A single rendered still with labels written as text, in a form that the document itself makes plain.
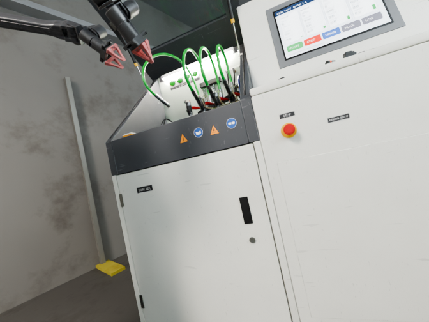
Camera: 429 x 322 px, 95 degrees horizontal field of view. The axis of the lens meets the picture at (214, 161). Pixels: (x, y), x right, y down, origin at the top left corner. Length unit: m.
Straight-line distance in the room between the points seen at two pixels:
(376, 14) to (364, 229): 0.85
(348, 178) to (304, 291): 0.41
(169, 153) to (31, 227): 1.69
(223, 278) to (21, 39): 2.63
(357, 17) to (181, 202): 1.06
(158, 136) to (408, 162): 0.85
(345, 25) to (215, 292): 1.23
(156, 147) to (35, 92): 1.83
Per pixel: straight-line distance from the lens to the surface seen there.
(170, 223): 0.89
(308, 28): 1.15
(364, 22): 1.17
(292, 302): 0.89
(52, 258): 2.38
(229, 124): 0.75
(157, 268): 1.02
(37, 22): 1.29
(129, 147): 0.97
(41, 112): 2.49
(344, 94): 0.77
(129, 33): 0.90
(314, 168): 0.73
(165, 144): 0.85
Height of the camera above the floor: 0.73
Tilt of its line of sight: 2 degrees up
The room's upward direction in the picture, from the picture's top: 12 degrees counter-clockwise
